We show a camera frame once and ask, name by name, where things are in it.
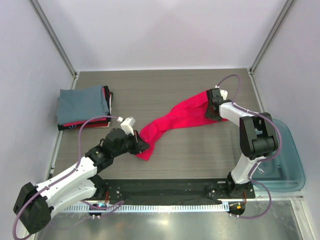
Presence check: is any folded black t shirt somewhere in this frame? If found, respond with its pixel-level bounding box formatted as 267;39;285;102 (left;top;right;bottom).
57;85;114;132

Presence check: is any left aluminium frame post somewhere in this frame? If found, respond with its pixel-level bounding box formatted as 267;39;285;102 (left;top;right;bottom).
28;0;77;79

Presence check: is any folded grey-blue t shirt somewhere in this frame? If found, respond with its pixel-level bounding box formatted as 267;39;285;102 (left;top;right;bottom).
56;85;110;125

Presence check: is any slotted cable duct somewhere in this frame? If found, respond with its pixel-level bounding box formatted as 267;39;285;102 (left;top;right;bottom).
63;202;229;214

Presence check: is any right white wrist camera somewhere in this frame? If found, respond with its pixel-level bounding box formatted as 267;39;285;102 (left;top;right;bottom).
215;85;228;100

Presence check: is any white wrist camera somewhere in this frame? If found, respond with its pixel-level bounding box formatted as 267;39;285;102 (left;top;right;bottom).
116;116;136;135
215;85;228;100

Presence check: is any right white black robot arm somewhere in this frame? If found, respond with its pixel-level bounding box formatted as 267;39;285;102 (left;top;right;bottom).
205;87;281;198

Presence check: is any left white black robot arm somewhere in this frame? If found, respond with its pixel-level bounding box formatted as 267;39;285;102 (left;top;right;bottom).
13;128;150;235

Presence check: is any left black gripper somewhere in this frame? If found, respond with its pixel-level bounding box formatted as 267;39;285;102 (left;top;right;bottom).
112;130;150;158

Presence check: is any blue plastic bin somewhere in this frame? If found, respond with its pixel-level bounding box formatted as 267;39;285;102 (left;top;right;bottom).
252;119;306;193

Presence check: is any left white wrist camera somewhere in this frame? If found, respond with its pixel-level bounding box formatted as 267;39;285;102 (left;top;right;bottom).
116;116;136;135

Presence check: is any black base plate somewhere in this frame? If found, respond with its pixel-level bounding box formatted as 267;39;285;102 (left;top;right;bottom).
89;178;256;206

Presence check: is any right aluminium frame post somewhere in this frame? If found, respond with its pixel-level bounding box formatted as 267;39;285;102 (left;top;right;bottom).
248;0;297;76

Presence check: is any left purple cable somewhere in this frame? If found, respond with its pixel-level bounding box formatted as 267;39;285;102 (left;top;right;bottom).
11;115;125;240

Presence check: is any aluminium frame post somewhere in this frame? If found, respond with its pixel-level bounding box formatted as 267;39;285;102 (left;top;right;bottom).
248;0;297;76
28;0;77;79

